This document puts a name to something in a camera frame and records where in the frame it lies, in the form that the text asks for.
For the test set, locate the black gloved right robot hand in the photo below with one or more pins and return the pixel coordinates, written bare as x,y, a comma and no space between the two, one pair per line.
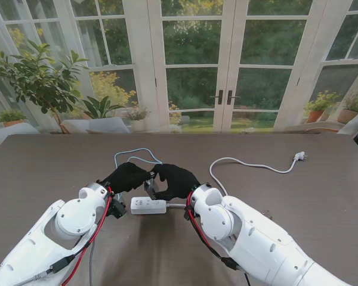
179,181

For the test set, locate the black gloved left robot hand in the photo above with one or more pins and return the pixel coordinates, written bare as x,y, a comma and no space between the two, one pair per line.
128,177

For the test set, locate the grey charger adapter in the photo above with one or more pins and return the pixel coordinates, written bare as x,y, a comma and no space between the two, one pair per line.
150,187

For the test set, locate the white power strip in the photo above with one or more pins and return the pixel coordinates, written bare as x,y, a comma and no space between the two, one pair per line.
147,207

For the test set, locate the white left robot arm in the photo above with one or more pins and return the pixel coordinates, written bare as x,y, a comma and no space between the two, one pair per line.
71,220

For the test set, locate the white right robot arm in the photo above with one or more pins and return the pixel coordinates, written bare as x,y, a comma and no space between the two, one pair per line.
250,235

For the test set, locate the grey armchair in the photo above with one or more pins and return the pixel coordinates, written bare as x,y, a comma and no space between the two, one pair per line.
98,124

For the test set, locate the flowering plant in white pot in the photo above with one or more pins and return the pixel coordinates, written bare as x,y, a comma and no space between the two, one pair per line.
137,114

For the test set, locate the broad leaf green plant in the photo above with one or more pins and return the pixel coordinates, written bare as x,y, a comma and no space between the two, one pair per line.
101,108

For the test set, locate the white french door leaf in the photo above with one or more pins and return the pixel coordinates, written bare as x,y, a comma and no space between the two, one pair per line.
264,66
192,66

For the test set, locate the grey sofa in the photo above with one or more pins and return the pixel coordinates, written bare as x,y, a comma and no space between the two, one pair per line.
15,129

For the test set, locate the small plant in terracotta pot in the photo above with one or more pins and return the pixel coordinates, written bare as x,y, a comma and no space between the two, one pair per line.
10,116

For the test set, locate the tall leafy potted tree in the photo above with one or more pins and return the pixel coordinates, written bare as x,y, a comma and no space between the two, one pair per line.
35,80

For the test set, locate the wooden round side table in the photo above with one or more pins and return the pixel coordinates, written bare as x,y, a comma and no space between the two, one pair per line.
319,130

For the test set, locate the yellow-green plant in terracotta pot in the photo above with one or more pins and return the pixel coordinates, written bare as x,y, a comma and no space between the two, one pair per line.
316,114

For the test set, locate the green plant in beige pot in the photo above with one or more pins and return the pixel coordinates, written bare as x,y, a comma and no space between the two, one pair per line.
347,114

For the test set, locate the light grey chair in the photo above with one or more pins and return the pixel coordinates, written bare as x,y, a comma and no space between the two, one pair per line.
356,122

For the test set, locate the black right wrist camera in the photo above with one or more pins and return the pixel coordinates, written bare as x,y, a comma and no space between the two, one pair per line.
188,213

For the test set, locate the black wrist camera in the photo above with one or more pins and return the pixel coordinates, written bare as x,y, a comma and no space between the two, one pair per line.
188,213
117,208

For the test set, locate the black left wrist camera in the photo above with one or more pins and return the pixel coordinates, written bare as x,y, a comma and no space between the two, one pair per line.
117,208

